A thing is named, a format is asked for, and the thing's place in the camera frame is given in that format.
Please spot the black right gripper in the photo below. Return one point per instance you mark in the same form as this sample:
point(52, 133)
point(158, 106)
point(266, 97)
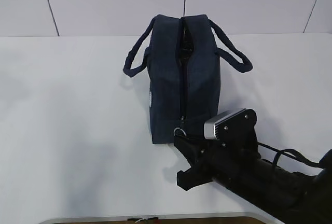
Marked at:
point(214, 160)

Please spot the navy blue insulated bag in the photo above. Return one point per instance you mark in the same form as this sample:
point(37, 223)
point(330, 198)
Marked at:
point(182, 57)

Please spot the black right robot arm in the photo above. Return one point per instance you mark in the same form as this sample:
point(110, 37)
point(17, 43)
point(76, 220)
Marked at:
point(291, 197)

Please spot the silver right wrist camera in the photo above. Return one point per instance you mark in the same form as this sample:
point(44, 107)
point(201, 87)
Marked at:
point(230, 124)

